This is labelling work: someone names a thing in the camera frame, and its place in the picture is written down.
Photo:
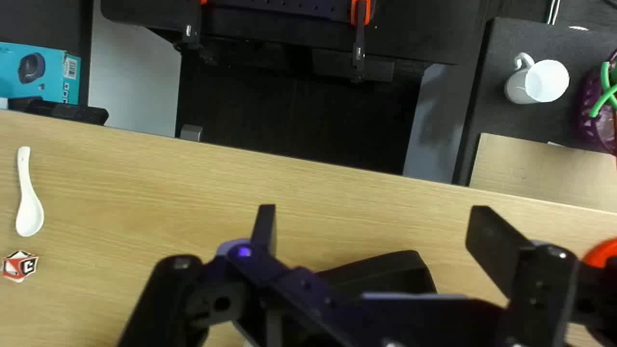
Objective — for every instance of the black side table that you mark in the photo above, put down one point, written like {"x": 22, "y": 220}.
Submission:
{"x": 489, "y": 97}

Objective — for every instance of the black metal rack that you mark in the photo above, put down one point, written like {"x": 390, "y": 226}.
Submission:
{"x": 290, "y": 108}

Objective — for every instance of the black flat object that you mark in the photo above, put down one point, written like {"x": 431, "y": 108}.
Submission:
{"x": 64, "y": 112}

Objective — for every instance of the small red white cube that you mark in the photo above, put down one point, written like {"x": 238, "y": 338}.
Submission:
{"x": 20, "y": 266}

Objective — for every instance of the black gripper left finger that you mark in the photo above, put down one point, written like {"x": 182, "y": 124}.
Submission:
{"x": 194, "y": 301}

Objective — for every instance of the light wooden board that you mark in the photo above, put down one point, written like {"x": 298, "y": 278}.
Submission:
{"x": 546, "y": 174}

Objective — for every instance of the white mug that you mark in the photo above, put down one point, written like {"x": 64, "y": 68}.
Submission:
{"x": 543, "y": 79}

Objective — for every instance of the orange black clamp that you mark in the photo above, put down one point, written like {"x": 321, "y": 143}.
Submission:
{"x": 192, "y": 31}
{"x": 359, "y": 12}

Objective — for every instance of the white ceramic spoon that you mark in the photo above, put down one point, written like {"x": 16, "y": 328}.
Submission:
{"x": 30, "y": 218}

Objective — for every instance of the purple basket with items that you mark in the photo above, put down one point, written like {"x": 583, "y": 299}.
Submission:
{"x": 595, "y": 128}

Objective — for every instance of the teal product box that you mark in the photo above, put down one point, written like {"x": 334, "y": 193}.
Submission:
{"x": 55, "y": 74}

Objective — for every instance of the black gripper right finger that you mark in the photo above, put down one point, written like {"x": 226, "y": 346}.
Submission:
{"x": 543, "y": 295}

